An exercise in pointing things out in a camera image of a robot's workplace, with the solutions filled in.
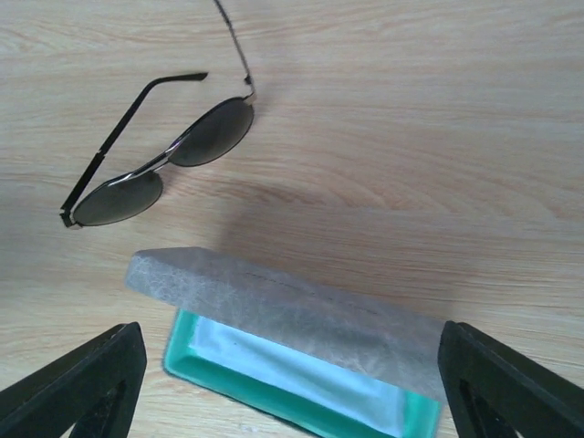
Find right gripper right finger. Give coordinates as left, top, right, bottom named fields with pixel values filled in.
left=438, top=321, right=583, bottom=437

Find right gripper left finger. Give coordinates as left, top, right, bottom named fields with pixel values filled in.
left=1, top=322, right=147, bottom=437

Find grey glasses case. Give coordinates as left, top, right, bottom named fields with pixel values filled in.
left=125, top=247, right=446, bottom=437

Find light blue cleaning cloth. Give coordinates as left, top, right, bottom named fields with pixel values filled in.
left=191, top=318, right=404, bottom=437

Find dark aviator sunglasses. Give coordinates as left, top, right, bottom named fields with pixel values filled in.
left=59, top=1, right=256, bottom=229

